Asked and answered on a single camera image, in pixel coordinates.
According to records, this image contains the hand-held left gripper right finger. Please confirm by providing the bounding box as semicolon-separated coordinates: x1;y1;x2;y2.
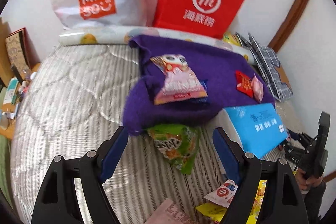
213;127;309;224

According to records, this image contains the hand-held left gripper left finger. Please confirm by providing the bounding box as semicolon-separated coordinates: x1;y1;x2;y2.
31;126;130;224

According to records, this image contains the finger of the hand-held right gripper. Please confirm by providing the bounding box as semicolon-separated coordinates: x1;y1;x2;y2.
280;141;309;155
287;130;317;144

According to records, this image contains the white berry print snack packet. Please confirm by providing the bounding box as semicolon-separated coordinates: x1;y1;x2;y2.
203;179;239;207

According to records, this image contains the pink yellow potato sticks bag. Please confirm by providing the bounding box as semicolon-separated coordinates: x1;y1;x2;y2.
247;179;268;220

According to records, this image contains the pink candy packet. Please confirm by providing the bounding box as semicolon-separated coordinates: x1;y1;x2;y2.
251;74;264;104

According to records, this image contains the dark blue snack packet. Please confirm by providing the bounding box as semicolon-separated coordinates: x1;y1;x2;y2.
193;79;211;105

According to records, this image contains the red snack packet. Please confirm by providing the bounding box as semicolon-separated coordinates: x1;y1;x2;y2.
235;70;256;97

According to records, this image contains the pink dotted snack packet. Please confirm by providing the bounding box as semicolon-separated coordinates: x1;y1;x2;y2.
143;199;195;224

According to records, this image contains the pink owl snack packet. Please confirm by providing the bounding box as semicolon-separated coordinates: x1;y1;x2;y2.
150;54;209;105

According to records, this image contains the purple fabric basket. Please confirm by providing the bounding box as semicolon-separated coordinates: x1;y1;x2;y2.
123;34;276;136

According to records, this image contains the person's right hand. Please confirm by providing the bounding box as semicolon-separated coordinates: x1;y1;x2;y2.
297;170;325;194

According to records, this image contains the blue tissue pack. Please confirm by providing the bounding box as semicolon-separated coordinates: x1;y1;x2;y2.
215;103;289;177

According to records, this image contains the striped mattress pad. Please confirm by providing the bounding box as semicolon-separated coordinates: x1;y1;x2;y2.
9;43;315;224

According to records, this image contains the plaid cloth bag with star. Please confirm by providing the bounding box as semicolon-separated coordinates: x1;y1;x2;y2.
235;32;294;102

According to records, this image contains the yellow green snack packet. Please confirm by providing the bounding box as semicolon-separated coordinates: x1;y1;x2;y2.
223;32;243;46

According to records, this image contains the rolled lemon print mat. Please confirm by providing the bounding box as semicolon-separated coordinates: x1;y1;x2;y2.
58;26;256;65

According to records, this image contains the light blue white pack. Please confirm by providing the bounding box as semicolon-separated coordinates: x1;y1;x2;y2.
5;77;20;105

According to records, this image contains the wooden headboard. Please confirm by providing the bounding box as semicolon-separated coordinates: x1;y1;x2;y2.
0;18;11;88

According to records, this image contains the brown wooden door frame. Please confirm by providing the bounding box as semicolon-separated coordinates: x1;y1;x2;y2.
268;0;317;52

